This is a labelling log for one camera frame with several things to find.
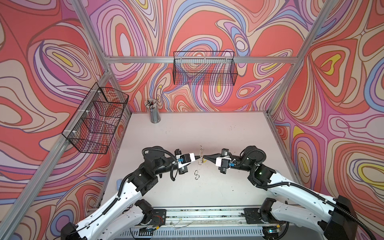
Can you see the black wire basket left wall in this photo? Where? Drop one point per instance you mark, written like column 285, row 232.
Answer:
column 92, row 128

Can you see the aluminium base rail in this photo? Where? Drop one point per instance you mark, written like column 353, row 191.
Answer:
column 180, row 218

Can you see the black wire basket back wall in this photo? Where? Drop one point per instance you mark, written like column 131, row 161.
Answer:
column 204, row 68

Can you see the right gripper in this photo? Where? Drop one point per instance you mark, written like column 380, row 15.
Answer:
column 212, row 156

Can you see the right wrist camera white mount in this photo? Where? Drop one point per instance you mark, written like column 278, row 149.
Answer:
column 223, row 162

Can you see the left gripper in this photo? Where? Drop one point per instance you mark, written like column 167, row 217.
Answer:
column 176, row 153

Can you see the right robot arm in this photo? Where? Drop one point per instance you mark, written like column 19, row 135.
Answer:
column 335, row 218

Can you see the metal cup of pens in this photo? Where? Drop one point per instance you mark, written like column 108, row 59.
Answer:
column 153, row 110

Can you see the black wire basket wall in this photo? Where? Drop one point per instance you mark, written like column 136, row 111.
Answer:
column 92, row 128
column 204, row 68

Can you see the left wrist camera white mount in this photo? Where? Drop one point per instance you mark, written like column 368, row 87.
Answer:
column 184, row 160

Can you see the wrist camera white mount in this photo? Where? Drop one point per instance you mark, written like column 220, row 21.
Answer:
column 184, row 160
column 223, row 162

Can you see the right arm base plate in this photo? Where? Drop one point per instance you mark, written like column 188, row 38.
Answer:
column 257, row 216

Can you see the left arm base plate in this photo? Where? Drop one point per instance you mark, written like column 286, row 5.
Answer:
column 156, row 218

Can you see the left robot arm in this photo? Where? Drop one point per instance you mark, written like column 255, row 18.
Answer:
column 127, row 208

